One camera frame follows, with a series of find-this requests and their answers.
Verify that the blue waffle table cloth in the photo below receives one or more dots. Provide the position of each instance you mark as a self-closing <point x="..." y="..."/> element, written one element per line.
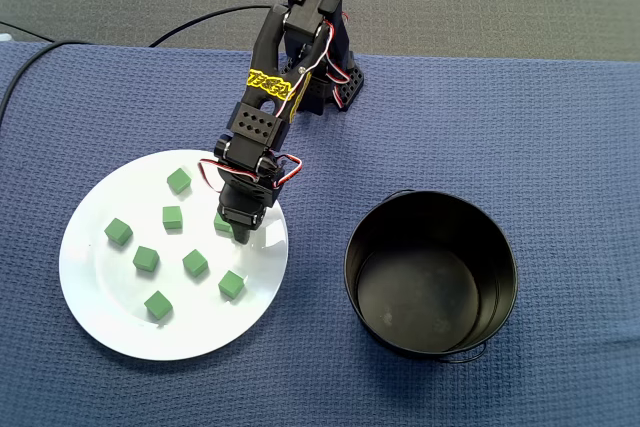
<point x="550" y="147"/>

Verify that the small white object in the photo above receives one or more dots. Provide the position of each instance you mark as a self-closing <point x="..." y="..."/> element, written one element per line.
<point x="4" y="38"/>

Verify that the green cube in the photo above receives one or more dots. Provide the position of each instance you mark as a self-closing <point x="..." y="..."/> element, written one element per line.
<point x="232" y="283"/>
<point x="221" y="224"/>
<point x="118" y="232"/>
<point x="194" y="263"/>
<point x="146" y="258"/>
<point x="158" y="305"/>
<point x="179" y="181"/>
<point x="172" y="217"/>

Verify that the black metal bucket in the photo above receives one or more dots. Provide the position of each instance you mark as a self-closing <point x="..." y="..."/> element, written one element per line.
<point x="420" y="297"/>

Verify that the white round plate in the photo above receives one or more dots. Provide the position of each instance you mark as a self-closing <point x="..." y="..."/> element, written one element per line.
<point x="125" y="327"/>

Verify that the black robot arm with stickers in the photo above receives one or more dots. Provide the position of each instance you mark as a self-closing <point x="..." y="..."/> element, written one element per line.
<point x="260" y="97"/>

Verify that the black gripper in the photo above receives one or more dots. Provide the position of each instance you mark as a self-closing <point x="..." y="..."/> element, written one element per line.
<point x="240" y="217"/>

